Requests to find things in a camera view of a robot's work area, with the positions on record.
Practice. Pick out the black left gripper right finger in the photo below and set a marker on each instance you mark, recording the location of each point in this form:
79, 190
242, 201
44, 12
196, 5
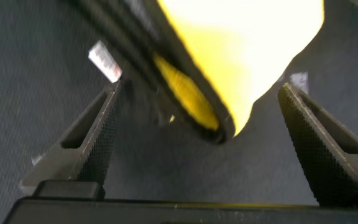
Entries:
331, 168

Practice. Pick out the yellow towel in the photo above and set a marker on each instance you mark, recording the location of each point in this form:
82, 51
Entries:
244, 46

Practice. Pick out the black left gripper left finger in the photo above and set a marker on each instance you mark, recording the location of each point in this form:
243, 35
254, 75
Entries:
82, 168

